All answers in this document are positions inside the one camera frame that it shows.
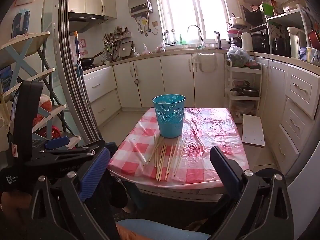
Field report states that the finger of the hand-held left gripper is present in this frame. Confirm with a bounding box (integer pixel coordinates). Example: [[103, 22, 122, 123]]
[[41, 139, 107, 165], [37, 136, 70, 153]]

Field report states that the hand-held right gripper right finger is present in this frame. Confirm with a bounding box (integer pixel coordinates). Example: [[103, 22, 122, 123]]
[[209, 145, 294, 240]]

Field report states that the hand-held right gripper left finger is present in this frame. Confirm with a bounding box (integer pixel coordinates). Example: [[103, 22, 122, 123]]
[[30, 147, 121, 240]]

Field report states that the pile of wooden chopsticks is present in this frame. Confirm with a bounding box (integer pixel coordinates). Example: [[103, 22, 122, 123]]
[[144, 134, 187, 182]]

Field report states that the blue perforated plastic basket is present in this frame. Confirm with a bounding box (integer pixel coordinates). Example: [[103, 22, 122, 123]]
[[152, 94, 186, 138]]

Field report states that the red white checkered tablecloth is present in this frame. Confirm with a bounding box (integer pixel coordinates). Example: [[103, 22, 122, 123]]
[[108, 107, 250, 189]]

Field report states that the white flat board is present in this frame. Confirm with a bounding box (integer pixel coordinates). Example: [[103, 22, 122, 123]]
[[242, 114, 265, 147]]

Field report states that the white tiered trolley rack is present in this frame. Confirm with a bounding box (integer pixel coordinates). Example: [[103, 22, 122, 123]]
[[225, 59, 263, 123]]

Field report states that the dark lidded pan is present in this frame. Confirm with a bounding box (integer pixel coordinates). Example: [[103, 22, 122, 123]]
[[230, 81, 260, 97]]

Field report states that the black wok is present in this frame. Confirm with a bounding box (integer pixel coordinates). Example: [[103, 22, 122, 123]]
[[80, 52, 103, 67]]

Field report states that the white hanging plastic bin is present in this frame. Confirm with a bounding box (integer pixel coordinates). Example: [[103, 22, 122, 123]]
[[192, 52, 217, 73]]

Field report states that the cream drawer cabinet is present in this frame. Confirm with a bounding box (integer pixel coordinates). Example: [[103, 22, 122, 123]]
[[255, 55, 320, 178]]

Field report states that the bag of green vegetables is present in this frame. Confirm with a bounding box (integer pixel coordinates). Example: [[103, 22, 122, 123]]
[[226, 44, 254, 68]]

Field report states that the black range hood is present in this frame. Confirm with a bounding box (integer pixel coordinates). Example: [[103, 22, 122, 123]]
[[68, 12, 108, 33]]

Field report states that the white thermos flask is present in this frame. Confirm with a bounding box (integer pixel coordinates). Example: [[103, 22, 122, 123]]
[[241, 31, 253, 52]]

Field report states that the black countertop appliance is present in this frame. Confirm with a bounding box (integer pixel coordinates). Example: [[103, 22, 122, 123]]
[[251, 30, 271, 53]]

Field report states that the dark cooking pot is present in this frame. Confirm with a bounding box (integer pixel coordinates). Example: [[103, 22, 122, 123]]
[[271, 37, 292, 57]]

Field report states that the chrome curved faucet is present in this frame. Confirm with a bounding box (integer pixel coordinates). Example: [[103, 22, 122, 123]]
[[187, 25, 204, 47]]

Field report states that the blue printed box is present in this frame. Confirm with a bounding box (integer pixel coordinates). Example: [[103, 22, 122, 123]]
[[299, 47, 320, 64]]

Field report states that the stack of pots and dishes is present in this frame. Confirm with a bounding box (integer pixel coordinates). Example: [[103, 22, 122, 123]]
[[227, 16, 247, 38]]

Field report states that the white electric kettle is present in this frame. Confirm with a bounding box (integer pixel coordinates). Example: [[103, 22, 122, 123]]
[[287, 27, 307, 58]]

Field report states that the black microwave oven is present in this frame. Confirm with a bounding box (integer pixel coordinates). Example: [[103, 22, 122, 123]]
[[244, 4, 269, 28]]

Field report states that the white countertop shelf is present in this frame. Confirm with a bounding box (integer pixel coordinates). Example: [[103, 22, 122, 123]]
[[266, 8, 310, 55]]

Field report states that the bright kitchen window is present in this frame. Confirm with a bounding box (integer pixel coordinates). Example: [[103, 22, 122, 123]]
[[154, 0, 232, 46]]

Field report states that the wall utensil rack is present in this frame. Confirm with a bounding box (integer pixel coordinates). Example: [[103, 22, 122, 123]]
[[102, 26, 133, 63]]

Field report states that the silver wall water heater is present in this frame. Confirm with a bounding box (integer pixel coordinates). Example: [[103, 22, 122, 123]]
[[126, 0, 153, 18]]

